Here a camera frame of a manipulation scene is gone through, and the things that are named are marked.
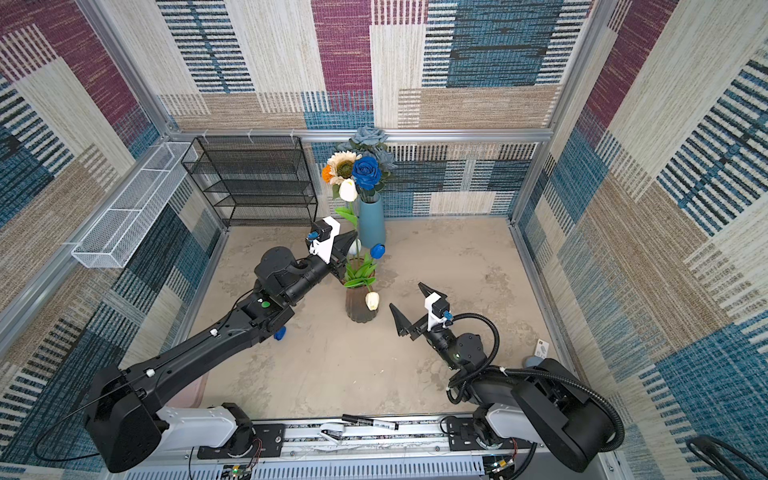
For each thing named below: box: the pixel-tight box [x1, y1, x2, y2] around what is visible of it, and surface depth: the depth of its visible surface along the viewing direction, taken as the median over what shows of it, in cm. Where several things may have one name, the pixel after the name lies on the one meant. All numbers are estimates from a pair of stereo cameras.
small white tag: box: [534, 338, 550, 359], surface depth 88 cm
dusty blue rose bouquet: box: [336, 126, 398, 180], surface depth 89 cm
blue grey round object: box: [523, 355, 544, 368], surface depth 86 cm
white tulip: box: [365, 286, 380, 311], surface depth 72 cm
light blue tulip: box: [334, 178, 359, 232], surface depth 55 cm
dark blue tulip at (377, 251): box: [370, 243, 386, 263], surface depth 75 cm
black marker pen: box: [341, 414, 399, 431], surface depth 77 cm
